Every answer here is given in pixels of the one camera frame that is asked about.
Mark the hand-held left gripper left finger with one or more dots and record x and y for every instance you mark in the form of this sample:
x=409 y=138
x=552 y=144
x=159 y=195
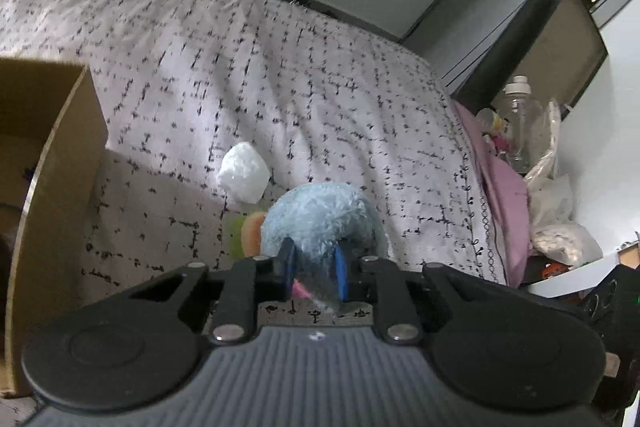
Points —
x=287 y=259

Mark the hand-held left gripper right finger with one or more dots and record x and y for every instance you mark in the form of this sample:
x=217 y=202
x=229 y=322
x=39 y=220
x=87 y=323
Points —
x=340 y=272

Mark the fluffy light blue plush toy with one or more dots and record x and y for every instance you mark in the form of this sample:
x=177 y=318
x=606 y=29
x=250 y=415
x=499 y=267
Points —
x=320 y=217

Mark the brown cardboard box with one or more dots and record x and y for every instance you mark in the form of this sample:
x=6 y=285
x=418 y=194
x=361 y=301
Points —
x=55 y=167

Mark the orange green burger plush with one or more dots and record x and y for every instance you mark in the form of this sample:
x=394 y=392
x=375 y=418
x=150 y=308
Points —
x=250 y=232

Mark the white side table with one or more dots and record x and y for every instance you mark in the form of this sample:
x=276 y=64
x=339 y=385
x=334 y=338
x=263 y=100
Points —
x=580 y=279

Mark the crumpled white plastic bag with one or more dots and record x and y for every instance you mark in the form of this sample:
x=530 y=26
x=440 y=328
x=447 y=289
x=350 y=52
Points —
x=555 y=217

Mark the white black printed blanket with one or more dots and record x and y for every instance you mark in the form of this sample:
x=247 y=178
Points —
x=300 y=82

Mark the small colourful toy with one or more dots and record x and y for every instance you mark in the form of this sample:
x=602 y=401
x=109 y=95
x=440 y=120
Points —
x=492 y=127

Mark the large clear plastic bottle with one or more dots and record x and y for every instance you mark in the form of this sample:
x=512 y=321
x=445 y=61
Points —
x=522 y=122

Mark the dark panel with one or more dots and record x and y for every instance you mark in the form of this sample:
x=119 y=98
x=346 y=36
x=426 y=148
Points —
x=500 y=42

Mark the brown wooden board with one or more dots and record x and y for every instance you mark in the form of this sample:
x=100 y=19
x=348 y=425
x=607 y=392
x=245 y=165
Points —
x=565 y=47

